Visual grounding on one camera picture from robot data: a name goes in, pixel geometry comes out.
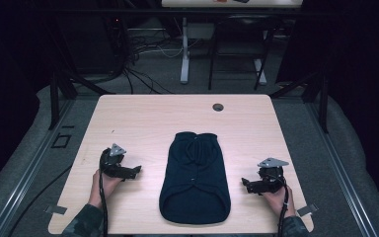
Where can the person's right hand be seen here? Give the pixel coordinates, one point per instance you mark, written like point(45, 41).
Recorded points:
point(278, 200)

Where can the black horizontal frame bar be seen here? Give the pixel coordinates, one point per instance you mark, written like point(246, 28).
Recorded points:
point(144, 12)

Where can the person's left hand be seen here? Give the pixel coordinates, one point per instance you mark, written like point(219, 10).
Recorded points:
point(107, 189)

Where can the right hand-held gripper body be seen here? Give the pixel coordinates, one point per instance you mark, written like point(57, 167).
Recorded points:
point(271, 179)

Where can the dark equipment rack red light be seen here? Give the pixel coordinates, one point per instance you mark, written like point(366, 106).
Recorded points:
point(115, 39)

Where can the black metal frame stand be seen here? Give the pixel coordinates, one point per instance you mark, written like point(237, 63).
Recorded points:
point(54, 98)
point(324, 105)

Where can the dark navy knitted garment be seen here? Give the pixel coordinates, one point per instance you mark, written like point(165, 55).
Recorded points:
point(194, 184)

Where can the grey metal table bracket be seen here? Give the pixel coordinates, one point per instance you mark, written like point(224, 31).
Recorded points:
point(307, 209)
point(56, 209)

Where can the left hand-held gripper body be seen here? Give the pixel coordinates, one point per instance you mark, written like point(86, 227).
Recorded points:
point(112, 166)

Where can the aluminium floor rail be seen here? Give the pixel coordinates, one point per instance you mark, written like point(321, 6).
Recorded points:
point(29, 171)
point(342, 171)

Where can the black chair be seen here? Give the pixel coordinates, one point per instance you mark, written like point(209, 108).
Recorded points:
point(240, 29)

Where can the white desk with legs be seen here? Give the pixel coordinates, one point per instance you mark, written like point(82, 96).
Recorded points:
point(185, 49)

